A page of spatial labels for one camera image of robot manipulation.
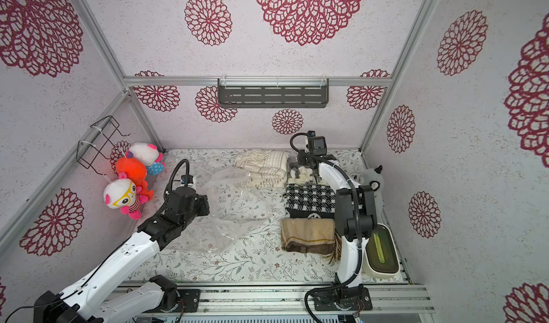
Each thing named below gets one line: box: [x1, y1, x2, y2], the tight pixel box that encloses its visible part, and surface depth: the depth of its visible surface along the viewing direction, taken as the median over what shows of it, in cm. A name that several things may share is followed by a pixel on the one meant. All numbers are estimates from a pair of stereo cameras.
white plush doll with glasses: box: [102, 178, 149, 221], surface depth 82 cm
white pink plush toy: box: [125, 142, 166, 176], surface depth 97 cm
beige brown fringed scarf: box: [280, 217, 343, 263], surface depth 85 cm
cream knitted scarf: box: [233, 149, 290, 189], surface depth 106 cm
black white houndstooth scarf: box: [283, 184, 337, 219], surface depth 94 cm
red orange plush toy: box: [115, 157, 154, 200], surface depth 90 cm
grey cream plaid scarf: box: [285, 156, 329, 186], surface depth 105 cm
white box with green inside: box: [362, 222, 402, 280], surface depth 79 cm
